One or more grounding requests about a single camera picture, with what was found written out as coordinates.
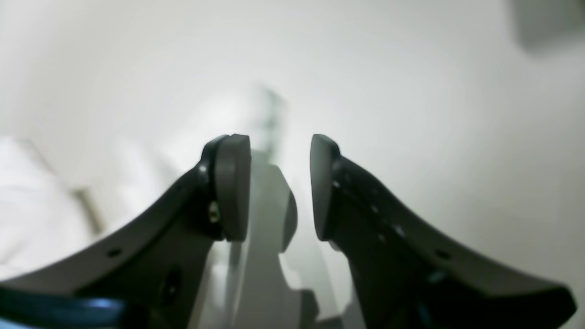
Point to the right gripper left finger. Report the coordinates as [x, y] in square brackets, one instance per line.
[146, 275]

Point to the white printed t-shirt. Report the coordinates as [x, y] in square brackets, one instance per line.
[43, 220]

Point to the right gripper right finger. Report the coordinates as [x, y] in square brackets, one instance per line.
[409, 275]

